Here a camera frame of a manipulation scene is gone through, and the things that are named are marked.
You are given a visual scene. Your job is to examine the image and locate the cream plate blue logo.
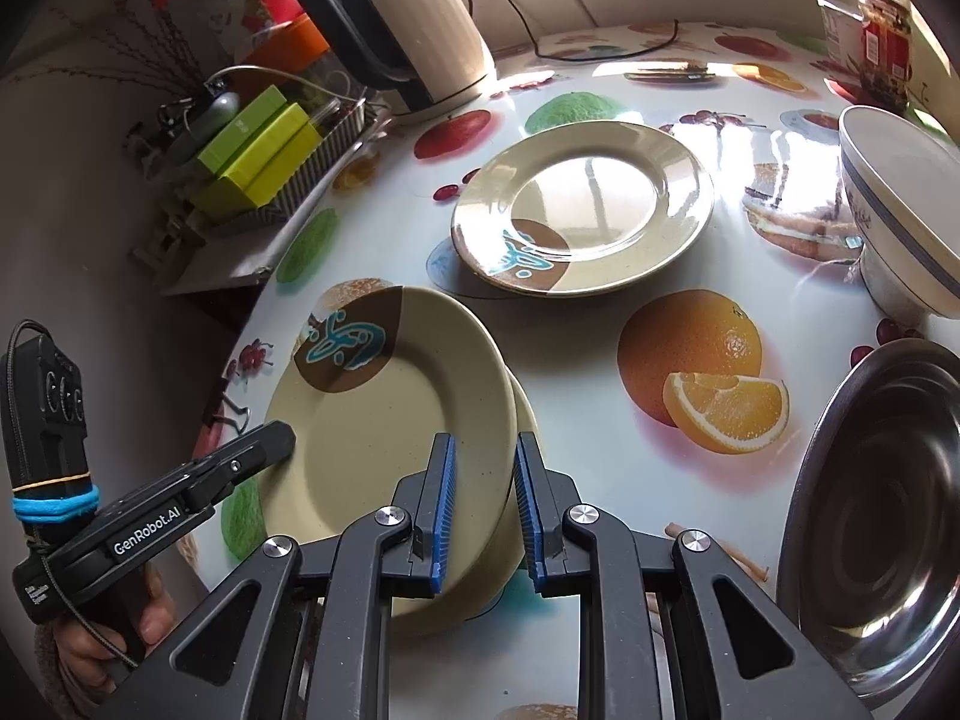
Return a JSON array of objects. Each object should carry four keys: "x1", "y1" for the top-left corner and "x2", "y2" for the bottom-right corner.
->
[
  {"x1": 451, "y1": 121, "x2": 716, "y2": 299},
  {"x1": 259, "y1": 278, "x2": 527, "y2": 637}
]

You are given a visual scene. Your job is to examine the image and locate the stainless steel bowl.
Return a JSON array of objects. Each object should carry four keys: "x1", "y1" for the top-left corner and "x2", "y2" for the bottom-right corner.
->
[{"x1": 776, "y1": 338, "x2": 958, "y2": 709}]

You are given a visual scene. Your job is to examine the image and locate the large white bowl blue stripe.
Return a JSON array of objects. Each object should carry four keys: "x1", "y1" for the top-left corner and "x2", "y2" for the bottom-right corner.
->
[{"x1": 839, "y1": 106, "x2": 958, "y2": 327}]

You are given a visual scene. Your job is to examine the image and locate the person's left hand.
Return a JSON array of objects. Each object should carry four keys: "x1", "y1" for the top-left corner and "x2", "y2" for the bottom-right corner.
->
[{"x1": 34, "y1": 562, "x2": 178, "y2": 718}]

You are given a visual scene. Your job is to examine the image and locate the yellow-green box lower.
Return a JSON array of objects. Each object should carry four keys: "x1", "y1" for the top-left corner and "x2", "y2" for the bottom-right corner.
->
[{"x1": 190, "y1": 103, "x2": 320, "y2": 223}]

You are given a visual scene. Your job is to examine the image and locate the striped storage tray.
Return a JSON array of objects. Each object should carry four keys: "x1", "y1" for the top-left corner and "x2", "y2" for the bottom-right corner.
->
[{"x1": 189, "y1": 99, "x2": 368, "y2": 236}]

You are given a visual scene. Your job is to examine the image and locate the green box upper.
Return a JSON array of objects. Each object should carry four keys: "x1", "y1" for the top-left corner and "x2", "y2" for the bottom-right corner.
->
[{"x1": 195, "y1": 85, "x2": 288, "y2": 176}]

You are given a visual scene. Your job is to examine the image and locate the orange plastic basin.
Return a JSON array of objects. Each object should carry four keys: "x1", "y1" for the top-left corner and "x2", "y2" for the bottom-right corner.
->
[{"x1": 231, "y1": 13, "x2": 331, "y2": 98}]

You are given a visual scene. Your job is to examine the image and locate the red-labelled sauce jar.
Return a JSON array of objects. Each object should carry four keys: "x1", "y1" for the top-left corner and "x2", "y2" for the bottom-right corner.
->
[{"x1": 857, "y1": 0, "x2": 911, "y2": 114}]

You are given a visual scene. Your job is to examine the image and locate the black power cable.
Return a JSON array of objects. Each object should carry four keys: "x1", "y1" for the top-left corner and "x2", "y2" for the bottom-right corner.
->
[{"x1": 440, "y1": 0, "x2": 680, "y2": 64}]

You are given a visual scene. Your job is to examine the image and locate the white electric kettle black handle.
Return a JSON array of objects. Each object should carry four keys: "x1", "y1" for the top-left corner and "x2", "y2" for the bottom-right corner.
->
[{"x1": 298, "y1": 0, "x2": 496, "y2": 121}]

